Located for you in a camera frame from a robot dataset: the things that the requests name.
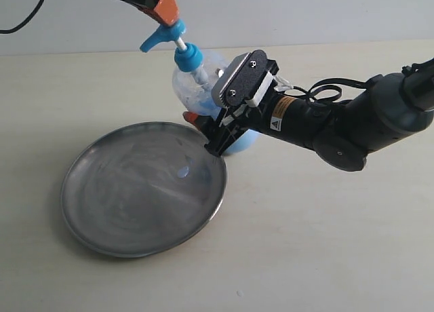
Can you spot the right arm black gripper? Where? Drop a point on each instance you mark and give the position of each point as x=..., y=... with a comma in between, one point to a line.
x=286, y=118

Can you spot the blue pump soap bottle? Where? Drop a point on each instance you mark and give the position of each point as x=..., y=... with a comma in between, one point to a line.
x=196, y=71

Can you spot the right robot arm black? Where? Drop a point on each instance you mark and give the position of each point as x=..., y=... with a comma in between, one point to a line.
x=342, y=120

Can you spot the blue soap blob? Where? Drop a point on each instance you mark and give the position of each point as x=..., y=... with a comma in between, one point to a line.
x=185, y=169

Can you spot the round metal plate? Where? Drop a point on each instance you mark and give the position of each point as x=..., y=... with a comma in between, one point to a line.
x=121, y=196

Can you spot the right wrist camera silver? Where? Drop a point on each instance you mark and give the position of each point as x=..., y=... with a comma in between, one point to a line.
x=241, y=79

